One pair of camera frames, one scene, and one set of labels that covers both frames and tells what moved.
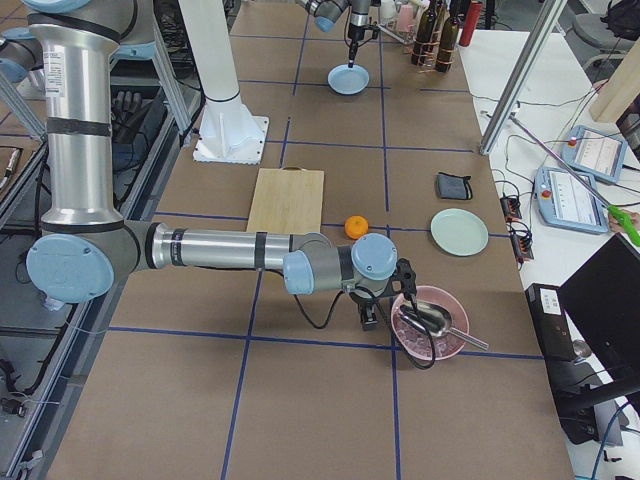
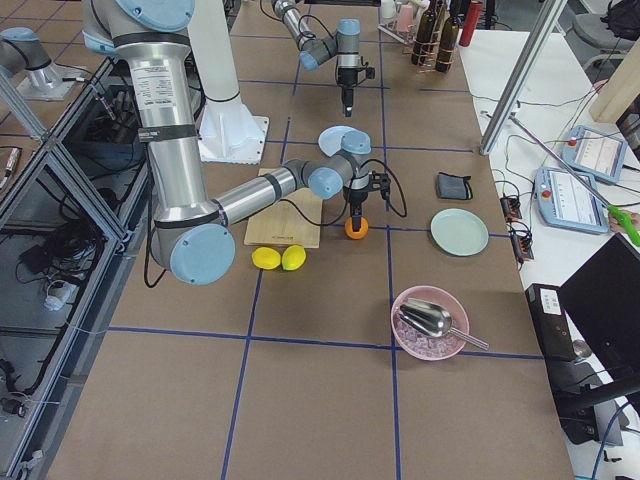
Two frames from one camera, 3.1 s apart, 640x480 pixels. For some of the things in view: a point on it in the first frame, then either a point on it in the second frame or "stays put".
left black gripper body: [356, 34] -> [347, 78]
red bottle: [470, 23] stays put
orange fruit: [356, 226] stays put
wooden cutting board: [289, 200] stays put
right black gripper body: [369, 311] -> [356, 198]
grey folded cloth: [454, 187] stays put
